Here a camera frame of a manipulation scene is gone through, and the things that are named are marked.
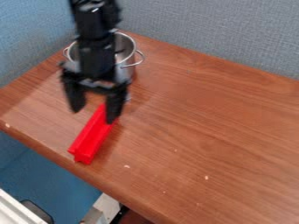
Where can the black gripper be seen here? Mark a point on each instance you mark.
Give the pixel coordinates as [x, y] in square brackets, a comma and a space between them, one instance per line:
[96, 65]

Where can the red plastic block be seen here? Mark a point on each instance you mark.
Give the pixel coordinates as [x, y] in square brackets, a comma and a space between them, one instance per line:
[91, 137]

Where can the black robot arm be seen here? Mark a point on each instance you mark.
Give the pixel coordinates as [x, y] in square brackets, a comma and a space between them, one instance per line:
[96, 18]

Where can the metal pot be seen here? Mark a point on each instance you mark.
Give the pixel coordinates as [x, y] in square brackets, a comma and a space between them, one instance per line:
[128, 58]

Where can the white radiator panel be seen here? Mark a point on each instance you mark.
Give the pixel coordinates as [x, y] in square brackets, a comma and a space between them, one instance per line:
[15, 213]

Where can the white table leg bracket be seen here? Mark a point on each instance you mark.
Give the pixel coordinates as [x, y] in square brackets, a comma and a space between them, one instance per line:
[103, 211]

